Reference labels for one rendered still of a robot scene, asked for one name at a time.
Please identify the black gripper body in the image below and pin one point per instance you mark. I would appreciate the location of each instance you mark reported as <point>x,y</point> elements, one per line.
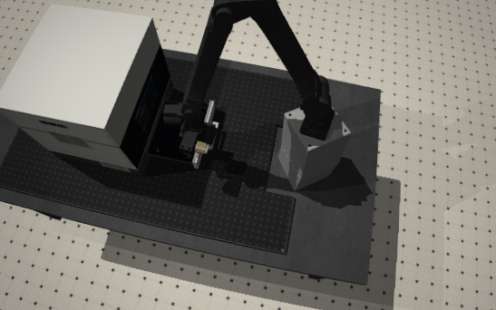
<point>209,135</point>

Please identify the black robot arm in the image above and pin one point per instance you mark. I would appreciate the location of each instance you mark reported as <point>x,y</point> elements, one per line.
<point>313,87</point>

